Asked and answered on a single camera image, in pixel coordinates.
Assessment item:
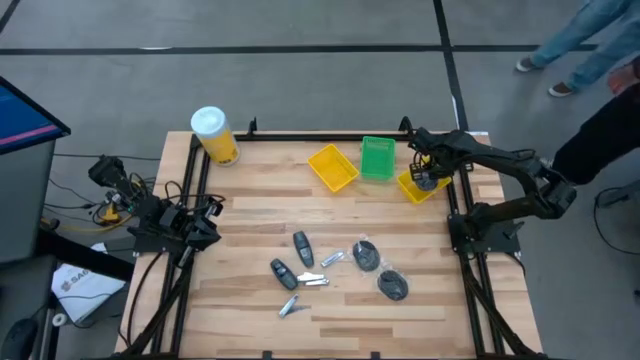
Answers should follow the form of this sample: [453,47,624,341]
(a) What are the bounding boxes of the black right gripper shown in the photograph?
[408,144,454,191]

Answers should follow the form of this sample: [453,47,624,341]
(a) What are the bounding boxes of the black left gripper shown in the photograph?
[159,197,225,252]

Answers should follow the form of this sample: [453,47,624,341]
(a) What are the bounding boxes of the black round item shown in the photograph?
[414,172,440,193]
[352,239,382,273]
[376,269,410,303]

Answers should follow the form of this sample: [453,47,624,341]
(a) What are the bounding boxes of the yellow plastic slotted basket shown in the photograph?
[396,167,454,205]
[307,143,361,194]

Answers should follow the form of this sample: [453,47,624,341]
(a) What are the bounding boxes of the green plastic slotted basket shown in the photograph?
[359,135,397,182]

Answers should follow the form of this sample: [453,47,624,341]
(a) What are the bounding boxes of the yellow wipes canister white lid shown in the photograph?
[190,105,241,167]

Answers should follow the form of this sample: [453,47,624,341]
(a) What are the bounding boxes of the white printed paper sheet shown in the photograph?
[51,262,127,324]

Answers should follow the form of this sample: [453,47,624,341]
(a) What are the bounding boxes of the person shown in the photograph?
[551,82,640,186]
[516,0,640,99]

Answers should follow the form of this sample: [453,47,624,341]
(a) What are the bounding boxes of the computer monitor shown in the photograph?
[0,74,72,265]

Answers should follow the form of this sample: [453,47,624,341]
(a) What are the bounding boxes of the person's hand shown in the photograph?
[607,62,640,96]

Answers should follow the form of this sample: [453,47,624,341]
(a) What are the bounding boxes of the black aluminium table frame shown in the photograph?
[117,116,549,360]

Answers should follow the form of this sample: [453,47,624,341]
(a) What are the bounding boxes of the yellow cable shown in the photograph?
[42,199,136,234]

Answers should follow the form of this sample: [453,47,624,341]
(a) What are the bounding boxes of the black floor cable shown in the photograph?
[593,184,640,256]

